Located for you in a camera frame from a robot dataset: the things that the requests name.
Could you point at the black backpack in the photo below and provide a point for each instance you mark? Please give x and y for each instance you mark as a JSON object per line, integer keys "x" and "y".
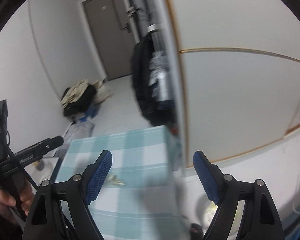
{"x": 142, "y": 85}

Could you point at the beige plastic bag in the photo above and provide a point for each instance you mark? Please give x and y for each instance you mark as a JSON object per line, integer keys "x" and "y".
{"x": 103, "y": 92}

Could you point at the silver folding umbrella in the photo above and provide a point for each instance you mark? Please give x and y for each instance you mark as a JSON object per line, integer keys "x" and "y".
{"x": 162, "y": 87}

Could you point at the blue cardboard box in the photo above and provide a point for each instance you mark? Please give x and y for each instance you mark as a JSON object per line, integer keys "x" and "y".
{"x": 90, "y": 113}

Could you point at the green checked tablecloth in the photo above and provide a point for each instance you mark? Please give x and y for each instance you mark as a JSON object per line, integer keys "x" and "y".
{"x": 140, "y": 155}

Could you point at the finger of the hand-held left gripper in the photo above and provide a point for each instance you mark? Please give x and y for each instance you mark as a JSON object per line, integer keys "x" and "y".
{"x": 52, "y": 142}

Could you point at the clear plastic bags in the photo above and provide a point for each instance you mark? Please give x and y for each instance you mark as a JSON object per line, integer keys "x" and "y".
{"x": 81, "y": 130}

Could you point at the black bag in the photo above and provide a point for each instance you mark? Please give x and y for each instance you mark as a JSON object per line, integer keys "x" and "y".
{"x": 83, "y": 102}

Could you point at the person's left hand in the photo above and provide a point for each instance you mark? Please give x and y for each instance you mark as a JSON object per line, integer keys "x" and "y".
{"x": 5, "y": 202}

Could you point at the white trash bin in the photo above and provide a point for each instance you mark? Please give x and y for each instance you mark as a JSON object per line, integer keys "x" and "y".
{"x": 202, "y": 205}

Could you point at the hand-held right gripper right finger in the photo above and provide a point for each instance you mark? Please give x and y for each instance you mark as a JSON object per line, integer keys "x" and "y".
{"x": 206, "y": 177}

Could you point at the white wardrobe with wooden trim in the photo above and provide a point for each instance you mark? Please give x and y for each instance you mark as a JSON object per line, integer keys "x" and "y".
{"x": 240, "y": 92}

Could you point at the small wrapper scrap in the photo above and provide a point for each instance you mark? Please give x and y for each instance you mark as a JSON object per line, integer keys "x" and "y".
{"x": 117, "y": 180}

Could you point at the grey-brown door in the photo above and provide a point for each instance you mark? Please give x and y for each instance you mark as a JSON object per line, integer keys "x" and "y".
{"x": 107, "y": 35}

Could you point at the beige cloth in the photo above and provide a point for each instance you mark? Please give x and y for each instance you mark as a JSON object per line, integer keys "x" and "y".
{"x": 73, "y": 92}

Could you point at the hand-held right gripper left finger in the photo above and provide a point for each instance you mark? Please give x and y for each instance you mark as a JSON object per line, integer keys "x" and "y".
{"x": 100, "y": 177}

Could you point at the grey cup with sticks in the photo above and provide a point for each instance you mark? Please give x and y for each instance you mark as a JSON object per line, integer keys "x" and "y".
{"x": 40, "y": 165}

